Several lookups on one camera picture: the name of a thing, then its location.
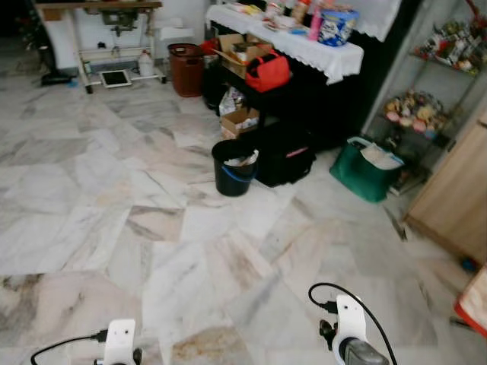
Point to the marble table with red edge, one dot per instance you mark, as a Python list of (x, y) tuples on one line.
[(475, 300)]

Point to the green tote bag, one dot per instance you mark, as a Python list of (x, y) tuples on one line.
[(361, 176)]

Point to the black bag with red stripe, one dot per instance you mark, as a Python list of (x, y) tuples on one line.
[(283, 156)]

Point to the wooden cabinet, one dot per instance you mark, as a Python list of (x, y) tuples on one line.
[(455, 194)]

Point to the white crumpled paper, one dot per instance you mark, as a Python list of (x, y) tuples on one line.
[(243, 160)]

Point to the black low cabinet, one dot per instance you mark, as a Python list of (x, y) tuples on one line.
[(304, 106)]

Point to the small open cardboard box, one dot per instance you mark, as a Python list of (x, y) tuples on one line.
[(240, 122)]

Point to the silver snack bag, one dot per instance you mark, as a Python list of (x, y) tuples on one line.
[(230, 99)]

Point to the glass shelf rack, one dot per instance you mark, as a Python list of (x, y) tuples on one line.
[(396, 80)]

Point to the red handbag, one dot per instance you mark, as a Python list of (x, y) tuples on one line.
[(268, 71)]

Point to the sewing table treadle pedal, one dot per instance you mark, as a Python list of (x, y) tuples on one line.
[(116, 78)]

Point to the table with white cloth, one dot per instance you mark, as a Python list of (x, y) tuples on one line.
[(304, 49)]

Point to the brown waste bin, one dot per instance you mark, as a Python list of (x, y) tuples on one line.
[(186, 72)]

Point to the black stand base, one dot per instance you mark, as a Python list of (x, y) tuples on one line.
[(55, 76)]

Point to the white plastic jug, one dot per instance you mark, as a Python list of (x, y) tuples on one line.
[(145, 64)]

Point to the large open cardboard box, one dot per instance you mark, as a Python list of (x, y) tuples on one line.
[(237, 50)]

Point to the blue and white tub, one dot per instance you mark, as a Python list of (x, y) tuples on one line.
[(337, 28)]

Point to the pink bottle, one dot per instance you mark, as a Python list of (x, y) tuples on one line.
[(315, 25)]

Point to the large colourful flower arrangement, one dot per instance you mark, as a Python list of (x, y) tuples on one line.
[(454, 46)]

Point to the white box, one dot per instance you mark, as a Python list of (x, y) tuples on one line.
[(173, 34)]

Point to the sewing machine table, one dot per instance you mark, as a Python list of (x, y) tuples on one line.
[(99, 6)]

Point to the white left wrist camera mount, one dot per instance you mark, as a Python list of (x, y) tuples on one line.
[(120, 341)]

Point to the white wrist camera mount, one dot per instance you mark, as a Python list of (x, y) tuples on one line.
[(350, 315), (120, 341)]

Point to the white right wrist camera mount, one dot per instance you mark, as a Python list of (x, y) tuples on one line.
[(350, 315)]

